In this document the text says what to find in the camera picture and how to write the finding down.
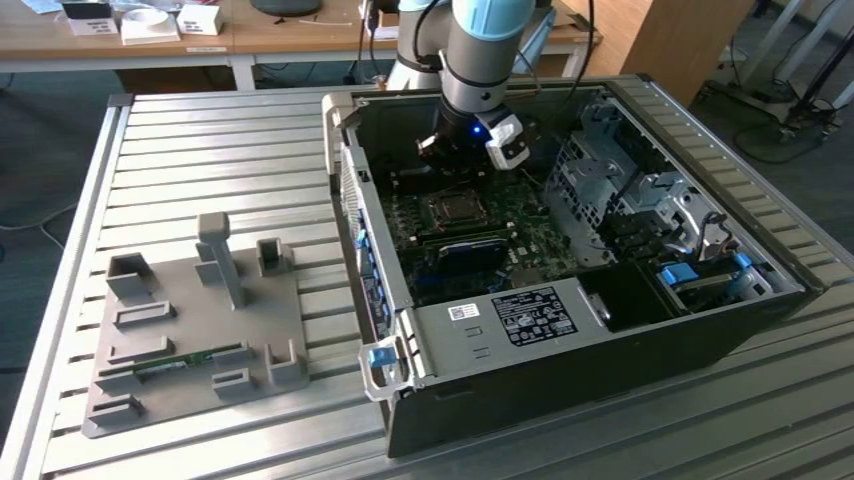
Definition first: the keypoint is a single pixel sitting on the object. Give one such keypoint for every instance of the silver green CPU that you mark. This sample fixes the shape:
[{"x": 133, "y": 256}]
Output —
[{"x": 461, "y": 210}]

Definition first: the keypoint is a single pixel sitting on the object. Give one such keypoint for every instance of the silver blue-capped robot arm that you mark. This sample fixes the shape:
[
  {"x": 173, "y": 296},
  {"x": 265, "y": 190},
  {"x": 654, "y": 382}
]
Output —
[{"x": 477, "y": 75}]

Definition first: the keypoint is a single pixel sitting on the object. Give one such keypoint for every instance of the CPU socket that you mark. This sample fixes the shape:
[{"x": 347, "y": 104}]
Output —
[{"x": 430, "y": 223}]

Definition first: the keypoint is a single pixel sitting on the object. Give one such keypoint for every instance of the green RAM stick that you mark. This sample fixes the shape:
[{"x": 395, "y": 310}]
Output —
[
  {"x": 467, "y": 235},
  {"x": 174, "y": 363}
]

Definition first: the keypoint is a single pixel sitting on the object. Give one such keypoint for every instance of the green motherboard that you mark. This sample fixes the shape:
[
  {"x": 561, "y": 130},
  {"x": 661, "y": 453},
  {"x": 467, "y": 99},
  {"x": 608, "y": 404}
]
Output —
[{"x": 534, "y": 235}]

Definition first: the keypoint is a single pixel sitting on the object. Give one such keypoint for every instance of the black graphics card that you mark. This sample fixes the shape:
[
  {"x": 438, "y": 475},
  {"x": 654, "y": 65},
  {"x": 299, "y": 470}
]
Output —
[{"x": 470, "y": 262}]

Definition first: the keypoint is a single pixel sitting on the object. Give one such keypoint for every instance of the silver drive cage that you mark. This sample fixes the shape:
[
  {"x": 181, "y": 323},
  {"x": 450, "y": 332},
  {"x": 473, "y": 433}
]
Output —
[{"x": 601, "y": 185}]

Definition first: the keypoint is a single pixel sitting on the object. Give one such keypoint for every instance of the small cardboard box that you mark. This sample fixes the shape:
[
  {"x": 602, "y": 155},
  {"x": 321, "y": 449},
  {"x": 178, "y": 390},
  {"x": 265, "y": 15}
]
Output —
[{"x": 387, "y": 27}]

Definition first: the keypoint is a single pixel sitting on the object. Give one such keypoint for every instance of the wooden desk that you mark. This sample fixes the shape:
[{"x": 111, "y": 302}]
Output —
[
  {"x": 321, "y": 37},
  {"x": 40, "y": 42}
]

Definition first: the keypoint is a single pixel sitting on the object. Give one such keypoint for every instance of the grey power supply unit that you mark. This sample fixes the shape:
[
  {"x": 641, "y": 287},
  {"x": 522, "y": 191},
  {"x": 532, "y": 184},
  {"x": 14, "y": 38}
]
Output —
[{"x": 454, "y": 340}]

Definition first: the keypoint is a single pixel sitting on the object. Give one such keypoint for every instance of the dark grey round object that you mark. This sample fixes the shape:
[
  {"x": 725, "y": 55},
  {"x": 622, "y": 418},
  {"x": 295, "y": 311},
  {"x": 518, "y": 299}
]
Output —
[{"x": 283, "y": 6}]

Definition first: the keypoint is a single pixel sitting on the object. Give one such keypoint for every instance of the blue disk carrier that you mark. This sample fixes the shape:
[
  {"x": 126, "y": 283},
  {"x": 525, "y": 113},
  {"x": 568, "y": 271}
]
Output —
[{"x": 677, "y": 275}]

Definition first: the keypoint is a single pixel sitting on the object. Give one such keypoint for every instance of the blue case latch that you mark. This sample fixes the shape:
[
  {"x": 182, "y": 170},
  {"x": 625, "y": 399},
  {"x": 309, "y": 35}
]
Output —
[{"x": 381, "y": 357}]

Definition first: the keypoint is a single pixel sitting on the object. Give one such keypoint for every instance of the white printed box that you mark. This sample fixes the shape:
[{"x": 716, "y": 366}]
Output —
[{"x": 199, "y": 21}]

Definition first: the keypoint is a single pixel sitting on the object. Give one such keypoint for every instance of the grey parts rack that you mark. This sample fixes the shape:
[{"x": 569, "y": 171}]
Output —
[{"x": 201, "y": 325}]

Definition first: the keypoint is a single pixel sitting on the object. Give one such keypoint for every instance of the white round bowl stand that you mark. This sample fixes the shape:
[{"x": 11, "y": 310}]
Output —
[{"x": 150, "y": 30}]

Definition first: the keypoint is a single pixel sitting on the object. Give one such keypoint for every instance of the black grey PC case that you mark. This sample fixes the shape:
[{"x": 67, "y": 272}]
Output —
[{"x": 601, "y": 400}]

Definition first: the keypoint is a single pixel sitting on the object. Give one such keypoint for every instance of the white box black top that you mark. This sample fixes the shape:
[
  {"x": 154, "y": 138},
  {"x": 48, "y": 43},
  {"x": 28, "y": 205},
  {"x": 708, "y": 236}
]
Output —
[{"x": 90, "y": 22}]

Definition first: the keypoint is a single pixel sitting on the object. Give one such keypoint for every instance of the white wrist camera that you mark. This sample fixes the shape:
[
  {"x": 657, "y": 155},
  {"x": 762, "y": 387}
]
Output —
[{"x": 510, "y": 159}]

